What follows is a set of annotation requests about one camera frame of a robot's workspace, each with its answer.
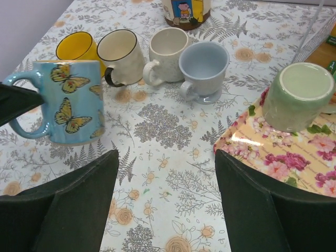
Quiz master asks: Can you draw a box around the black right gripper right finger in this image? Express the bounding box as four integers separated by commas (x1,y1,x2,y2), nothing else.
215,150,335,251

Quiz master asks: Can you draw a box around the white wire wooden shelf rack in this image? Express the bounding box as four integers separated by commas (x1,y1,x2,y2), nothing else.
291,0,335,64

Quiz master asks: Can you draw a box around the blue ceramic mug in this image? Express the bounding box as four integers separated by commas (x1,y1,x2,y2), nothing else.
3,60,105,146

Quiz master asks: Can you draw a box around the yellow ceramic mug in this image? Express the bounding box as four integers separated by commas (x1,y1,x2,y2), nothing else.
56,31,106,77

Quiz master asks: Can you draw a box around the grey ceramic mug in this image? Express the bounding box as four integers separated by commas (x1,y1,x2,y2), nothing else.
178,41,230,104

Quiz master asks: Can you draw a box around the speckled white ceramic mug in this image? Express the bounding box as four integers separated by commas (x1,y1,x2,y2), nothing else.
143,27,192,87

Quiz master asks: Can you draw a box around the green ceramic mug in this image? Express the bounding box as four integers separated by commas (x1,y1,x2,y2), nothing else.
262,62,335,133

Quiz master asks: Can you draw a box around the beige paper roll with cartoon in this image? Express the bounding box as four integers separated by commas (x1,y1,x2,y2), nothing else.
161,0,211,30

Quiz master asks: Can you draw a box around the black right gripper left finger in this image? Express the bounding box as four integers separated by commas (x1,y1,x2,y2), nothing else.
1,150,119,251

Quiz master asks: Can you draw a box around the floral tray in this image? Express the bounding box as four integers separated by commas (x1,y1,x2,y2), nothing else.
213,91,335,197

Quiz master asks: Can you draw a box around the yellow green sponge pack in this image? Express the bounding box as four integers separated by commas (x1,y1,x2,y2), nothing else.
327,60,336,80

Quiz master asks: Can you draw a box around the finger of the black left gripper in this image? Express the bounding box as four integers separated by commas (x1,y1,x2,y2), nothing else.
0,82,45,126

